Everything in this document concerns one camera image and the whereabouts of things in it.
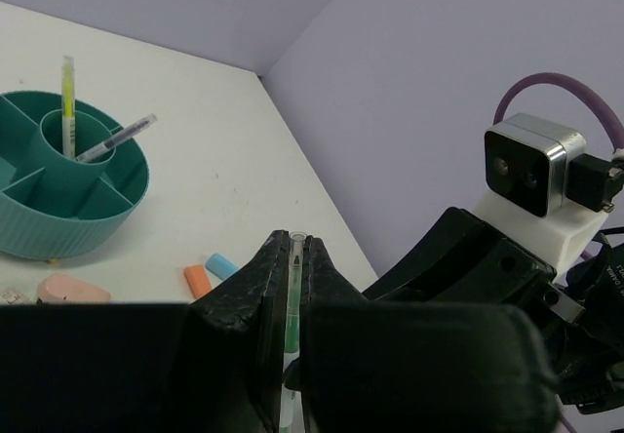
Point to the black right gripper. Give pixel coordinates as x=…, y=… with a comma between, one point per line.
x=458, y=335

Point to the teal round divided organizer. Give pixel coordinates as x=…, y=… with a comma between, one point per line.
x=53, y=207

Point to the blue eraser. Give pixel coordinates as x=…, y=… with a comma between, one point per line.
x=220, y=266

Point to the purple gel pen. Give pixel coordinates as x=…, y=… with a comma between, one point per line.
x=116, y=140

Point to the white staple box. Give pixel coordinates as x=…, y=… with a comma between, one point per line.
x=9, y=296

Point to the green gel pen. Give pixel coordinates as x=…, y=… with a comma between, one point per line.
x=291, y=348

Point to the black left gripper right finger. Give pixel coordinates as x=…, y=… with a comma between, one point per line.
x=375, y=366

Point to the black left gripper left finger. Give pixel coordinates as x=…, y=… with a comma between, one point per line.
x=213, y=365

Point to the yellow gel pen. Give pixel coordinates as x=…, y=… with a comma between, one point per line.
x=68, y=107

